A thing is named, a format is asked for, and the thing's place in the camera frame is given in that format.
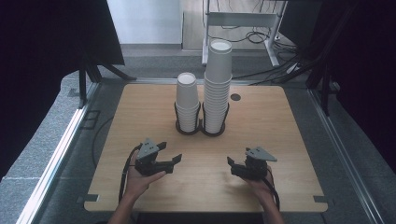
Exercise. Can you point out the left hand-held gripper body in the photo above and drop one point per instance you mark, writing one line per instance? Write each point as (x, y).
(148, 151)

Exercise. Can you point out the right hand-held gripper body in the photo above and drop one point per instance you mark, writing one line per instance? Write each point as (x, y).
(257, 169)

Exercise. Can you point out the short stack of paper cups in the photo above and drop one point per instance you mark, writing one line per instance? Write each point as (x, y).
(187, 96)

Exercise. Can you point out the tall stack of paper cups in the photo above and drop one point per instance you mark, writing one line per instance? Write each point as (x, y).
(218, 81)

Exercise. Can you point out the person's right hand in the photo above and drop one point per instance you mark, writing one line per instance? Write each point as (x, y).
(264, 188)

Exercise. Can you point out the person's left hand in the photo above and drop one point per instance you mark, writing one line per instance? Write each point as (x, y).
(137, 183)

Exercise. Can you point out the black round table grommet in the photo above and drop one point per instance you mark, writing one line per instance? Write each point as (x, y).
(235, 97)

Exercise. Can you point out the black tripod stand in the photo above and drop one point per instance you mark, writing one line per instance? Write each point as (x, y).
(82, 87)

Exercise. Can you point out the dark curtain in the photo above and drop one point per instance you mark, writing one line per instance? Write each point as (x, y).
(37, 62)
(367, 62)

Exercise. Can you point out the aluminium frame rail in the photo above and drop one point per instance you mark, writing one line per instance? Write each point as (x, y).
(56, 158)
(155, 80)
(342, 155)

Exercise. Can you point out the black floor bracket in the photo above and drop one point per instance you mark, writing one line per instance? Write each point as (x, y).
(90, 119)

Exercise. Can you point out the white metal desk frame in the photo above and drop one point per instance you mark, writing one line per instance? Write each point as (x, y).
(239, 19)

